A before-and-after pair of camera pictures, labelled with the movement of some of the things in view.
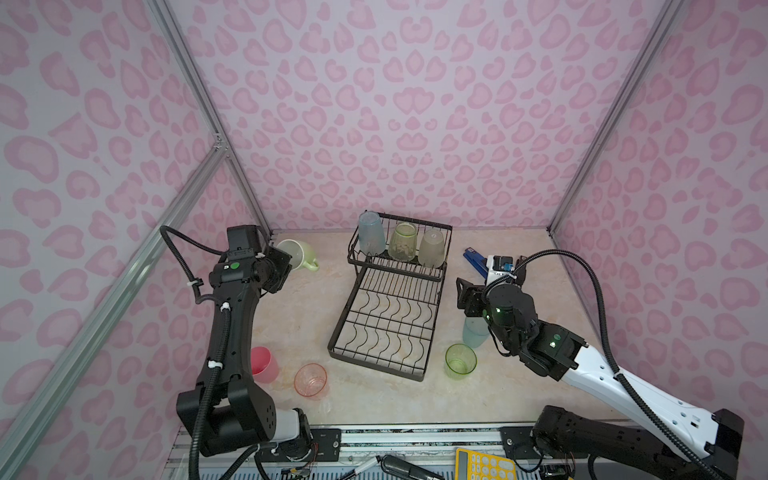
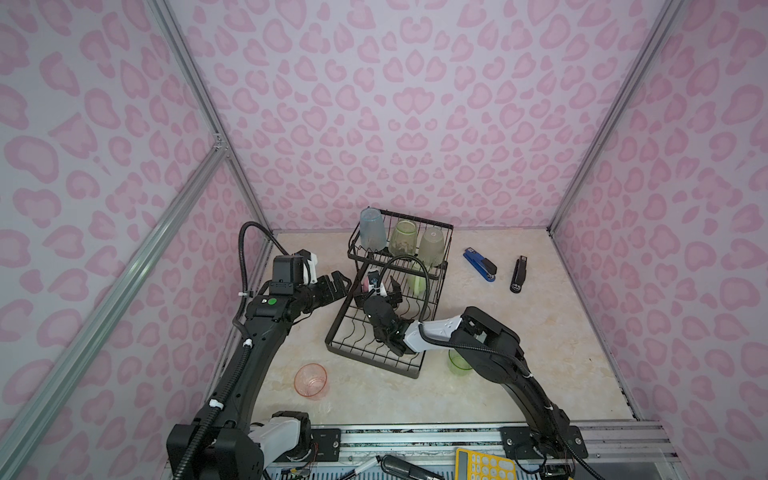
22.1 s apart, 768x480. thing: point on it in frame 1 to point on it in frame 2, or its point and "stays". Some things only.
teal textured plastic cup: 371,237 stays
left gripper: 283,260 to 328,294
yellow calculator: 472,465 stays
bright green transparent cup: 460,360 stays
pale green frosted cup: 431,251 stays
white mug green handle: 303,256 to 416,284
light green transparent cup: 403,244 stays
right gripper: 474,293 to 393,295
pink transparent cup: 311,381 stays
